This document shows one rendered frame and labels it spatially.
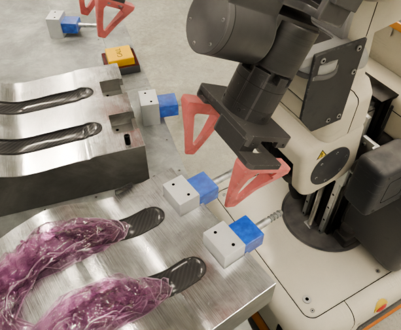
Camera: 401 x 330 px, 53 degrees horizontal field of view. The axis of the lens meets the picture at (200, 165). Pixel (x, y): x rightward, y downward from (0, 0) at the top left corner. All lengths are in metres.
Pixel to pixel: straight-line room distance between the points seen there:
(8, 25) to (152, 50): 1.47
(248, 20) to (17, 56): 0.87
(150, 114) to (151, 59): 1.74
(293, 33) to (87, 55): 0.77
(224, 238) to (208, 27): 0.31
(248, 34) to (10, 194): 0.50
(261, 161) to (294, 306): 0.84
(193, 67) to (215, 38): 2.14
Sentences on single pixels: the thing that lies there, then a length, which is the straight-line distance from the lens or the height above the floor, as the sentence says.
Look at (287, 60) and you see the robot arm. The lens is 0.41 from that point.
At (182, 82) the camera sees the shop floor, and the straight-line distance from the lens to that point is 2.36.
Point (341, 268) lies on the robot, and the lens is 1.30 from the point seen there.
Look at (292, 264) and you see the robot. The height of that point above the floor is 0.28.
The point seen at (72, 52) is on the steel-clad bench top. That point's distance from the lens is 1.12.
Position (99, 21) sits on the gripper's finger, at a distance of 0.75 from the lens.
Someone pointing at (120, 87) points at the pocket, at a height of 0.87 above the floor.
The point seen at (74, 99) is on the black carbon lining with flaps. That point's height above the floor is 0.88.
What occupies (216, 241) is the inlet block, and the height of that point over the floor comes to 0.88.
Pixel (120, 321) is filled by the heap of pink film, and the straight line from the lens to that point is 0.51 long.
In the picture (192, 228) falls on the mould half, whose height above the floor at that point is 0.86.
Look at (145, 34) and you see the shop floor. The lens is 2.83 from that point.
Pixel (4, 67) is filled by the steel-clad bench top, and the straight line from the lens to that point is 1.13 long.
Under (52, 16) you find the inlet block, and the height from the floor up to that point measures 0.85.
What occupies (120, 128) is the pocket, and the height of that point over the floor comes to 0.86.
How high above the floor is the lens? 1.36
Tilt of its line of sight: 47 degrees down
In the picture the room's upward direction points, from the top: straight up
